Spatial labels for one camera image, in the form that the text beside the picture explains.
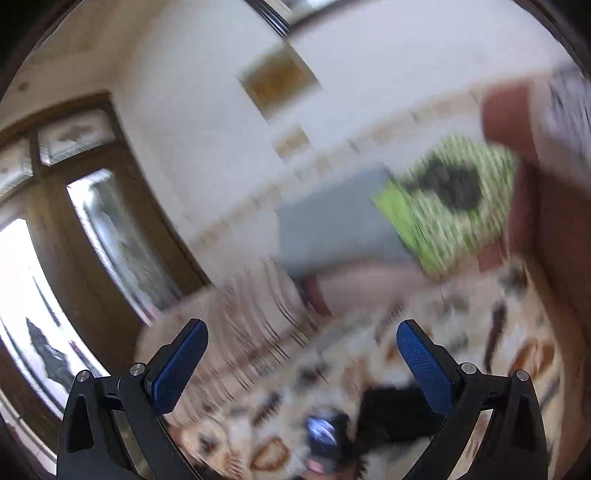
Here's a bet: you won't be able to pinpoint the dark olive garment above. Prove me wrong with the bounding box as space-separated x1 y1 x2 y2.
406 156 483 210

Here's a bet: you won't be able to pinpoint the light grey garment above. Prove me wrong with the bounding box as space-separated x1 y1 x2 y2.
542 65 591 153

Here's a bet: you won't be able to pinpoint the yellow wall picture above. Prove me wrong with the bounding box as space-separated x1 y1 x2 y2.
238 46 321 121

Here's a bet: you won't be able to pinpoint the grey quilted blanket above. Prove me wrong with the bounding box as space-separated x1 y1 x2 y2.
276 166 419 278

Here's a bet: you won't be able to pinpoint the wooden door with glass panes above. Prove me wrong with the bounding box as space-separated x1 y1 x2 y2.
0 92 209 462

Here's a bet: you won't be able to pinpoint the dark framed wall picture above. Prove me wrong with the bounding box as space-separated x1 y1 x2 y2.
244 0 338 34

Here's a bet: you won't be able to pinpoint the black pants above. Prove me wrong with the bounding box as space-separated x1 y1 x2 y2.
355 385 451 446

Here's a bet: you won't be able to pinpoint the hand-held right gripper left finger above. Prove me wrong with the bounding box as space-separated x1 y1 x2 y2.
55 318 209 480

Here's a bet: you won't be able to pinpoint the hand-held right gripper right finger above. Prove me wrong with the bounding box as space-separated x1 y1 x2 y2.
396 319 550 480

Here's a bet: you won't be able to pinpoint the leaf print plush blanket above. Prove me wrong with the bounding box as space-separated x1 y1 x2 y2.
171 258 570 480

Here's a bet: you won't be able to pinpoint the small beige wall picture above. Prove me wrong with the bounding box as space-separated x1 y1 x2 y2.
272 126 311 160

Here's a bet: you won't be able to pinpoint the green patterned folded blanket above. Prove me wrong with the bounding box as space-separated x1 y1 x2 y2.
372 138 519 281

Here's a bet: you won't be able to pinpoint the pink and red sofa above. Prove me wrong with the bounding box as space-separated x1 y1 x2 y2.
295 83 591 480

